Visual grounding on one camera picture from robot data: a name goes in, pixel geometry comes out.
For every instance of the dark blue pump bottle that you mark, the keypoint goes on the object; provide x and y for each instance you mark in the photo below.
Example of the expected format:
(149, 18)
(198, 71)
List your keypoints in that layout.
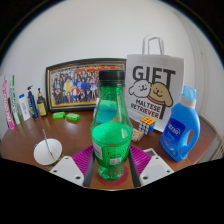
(32, 106)

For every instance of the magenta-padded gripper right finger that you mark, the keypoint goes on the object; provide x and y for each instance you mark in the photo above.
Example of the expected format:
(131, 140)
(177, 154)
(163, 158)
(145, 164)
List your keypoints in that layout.
(158, 170)

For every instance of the white tube with blue label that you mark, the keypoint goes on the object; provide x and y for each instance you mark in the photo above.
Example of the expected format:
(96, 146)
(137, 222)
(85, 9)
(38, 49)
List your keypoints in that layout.
(24, 108)

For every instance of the brown wooden side cabinet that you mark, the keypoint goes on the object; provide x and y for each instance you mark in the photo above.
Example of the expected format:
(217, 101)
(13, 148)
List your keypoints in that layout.
(206, 140)

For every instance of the white spoon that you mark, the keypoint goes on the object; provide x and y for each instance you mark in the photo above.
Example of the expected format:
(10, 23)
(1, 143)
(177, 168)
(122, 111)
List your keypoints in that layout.
(46, 141)

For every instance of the white paper gift bag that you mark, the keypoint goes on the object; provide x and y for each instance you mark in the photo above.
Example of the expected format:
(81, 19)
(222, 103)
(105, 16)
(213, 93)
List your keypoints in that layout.
(150, 61)

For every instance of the framed group photo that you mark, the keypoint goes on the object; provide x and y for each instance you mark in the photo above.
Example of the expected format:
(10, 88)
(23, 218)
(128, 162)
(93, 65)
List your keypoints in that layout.
(73, 86)

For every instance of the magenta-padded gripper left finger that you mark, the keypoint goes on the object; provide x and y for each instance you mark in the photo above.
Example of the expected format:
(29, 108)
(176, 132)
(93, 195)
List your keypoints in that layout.
(65, 170)

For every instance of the dark amber pump bottle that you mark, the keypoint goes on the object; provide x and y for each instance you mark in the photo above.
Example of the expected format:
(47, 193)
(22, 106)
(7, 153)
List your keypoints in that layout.
(42, 106)

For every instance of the small patterned snack packet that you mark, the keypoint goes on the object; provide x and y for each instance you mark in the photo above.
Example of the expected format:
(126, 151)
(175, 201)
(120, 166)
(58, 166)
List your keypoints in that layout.
(137, 135)

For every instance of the pink and white long box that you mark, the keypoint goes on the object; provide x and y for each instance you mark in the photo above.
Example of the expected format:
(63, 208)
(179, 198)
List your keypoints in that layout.
(8, 106)

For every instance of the green plastic drink bottle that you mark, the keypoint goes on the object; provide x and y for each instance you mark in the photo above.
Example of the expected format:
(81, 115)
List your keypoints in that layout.
(111, 140)

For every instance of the blue detergent bottle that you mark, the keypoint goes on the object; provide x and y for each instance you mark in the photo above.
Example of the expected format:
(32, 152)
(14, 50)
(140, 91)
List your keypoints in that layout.
(180, 133)

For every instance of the green and white long box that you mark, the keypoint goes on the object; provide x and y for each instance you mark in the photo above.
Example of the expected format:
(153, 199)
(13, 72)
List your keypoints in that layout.
(14, 103)

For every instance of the colourful puzzle cube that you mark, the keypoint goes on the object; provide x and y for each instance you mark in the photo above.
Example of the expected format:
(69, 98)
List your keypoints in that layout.
(146, 126)

